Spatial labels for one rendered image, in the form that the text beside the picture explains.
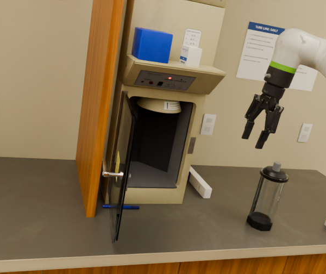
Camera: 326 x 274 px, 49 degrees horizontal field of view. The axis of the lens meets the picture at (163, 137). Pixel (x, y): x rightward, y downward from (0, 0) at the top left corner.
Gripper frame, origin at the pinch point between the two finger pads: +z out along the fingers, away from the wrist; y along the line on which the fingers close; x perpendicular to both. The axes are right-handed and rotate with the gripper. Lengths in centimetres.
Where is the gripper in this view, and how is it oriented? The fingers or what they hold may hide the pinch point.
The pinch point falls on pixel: (254, 136)
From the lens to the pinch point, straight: 136.7
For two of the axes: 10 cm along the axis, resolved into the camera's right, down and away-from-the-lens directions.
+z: -2.9, 9.0, 3.3
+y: 4.2, 4.3, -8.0
